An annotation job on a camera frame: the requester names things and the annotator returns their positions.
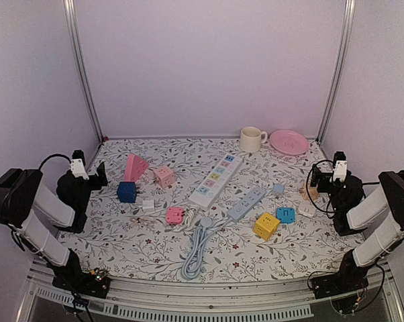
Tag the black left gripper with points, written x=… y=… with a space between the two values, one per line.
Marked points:
x=97 y=184

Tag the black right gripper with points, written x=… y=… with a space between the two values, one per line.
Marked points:
x=317 y=175

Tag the beige dragon cube adapter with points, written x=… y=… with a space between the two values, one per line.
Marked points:
x=308 y=192

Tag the dark blue cube adapter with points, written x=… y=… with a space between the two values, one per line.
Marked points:
x=127 y=192

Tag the white square adapter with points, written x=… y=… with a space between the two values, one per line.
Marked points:
x=306 y=209

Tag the pink triangular socket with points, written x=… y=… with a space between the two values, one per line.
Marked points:
x=135 y=168

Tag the light blue small plug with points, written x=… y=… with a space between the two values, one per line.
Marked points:
x=278 y=189

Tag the cyan square adapter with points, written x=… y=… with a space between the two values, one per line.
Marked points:
x=285 y=215

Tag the white phone charger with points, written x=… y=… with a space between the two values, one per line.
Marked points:
x=150 y=206

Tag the grey small power strip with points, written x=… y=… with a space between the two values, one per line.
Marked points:
x=247 y=203

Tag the pink cube socket adapter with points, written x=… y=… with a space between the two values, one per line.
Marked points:
x=164 y=176

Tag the yellow square adapter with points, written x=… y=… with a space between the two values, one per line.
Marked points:
x=265 y=226

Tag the pink square charger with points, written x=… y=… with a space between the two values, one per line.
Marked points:
x=175 y=215

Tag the white power strip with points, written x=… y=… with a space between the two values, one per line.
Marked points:
x=214 y=183

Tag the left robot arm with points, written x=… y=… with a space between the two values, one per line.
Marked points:
x=22 y=192

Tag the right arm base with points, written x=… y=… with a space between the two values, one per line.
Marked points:
x=349 y=277

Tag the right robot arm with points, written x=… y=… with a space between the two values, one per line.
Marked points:
x=353 y=211

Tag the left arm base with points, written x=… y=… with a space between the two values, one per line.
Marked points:
x=71 y=277

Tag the pink plate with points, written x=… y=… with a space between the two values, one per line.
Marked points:
x=289 y=142

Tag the cream ribbed mug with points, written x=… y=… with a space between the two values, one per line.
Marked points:
x=251 y=139

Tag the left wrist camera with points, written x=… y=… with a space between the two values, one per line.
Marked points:
x=77 y=165

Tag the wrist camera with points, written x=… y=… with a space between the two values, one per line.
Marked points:
x=77 y=165
x=340 y=167

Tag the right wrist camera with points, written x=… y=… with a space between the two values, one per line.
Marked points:
x=340 y=167

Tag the front aluminium rail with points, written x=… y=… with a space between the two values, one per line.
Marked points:
x=144 y=300

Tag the right aluminium frame post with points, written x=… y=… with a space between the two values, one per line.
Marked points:
x=345 y=35

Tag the aluminium frame post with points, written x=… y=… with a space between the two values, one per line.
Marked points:
x=345 y=35
x=72 y=25

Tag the left aluminium frame post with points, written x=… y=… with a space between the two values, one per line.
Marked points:
x=72 y=25

